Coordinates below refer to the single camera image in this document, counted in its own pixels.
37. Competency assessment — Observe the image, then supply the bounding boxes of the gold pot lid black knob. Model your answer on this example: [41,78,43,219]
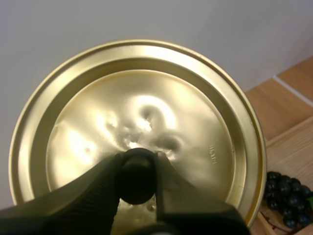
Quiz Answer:
[8,41,267,227]

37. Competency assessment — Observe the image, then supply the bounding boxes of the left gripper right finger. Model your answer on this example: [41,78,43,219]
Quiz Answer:
[153,151,251,235]

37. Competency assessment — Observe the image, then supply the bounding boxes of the dark toy grapes bunch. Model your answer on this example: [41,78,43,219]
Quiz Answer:
[264,171,313,229]

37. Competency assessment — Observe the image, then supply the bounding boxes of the shallow wooden tray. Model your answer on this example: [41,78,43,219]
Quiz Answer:
[255,117,313,235]

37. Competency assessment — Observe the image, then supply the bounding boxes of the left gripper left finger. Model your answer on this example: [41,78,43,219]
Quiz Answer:
[0,152,125,235]

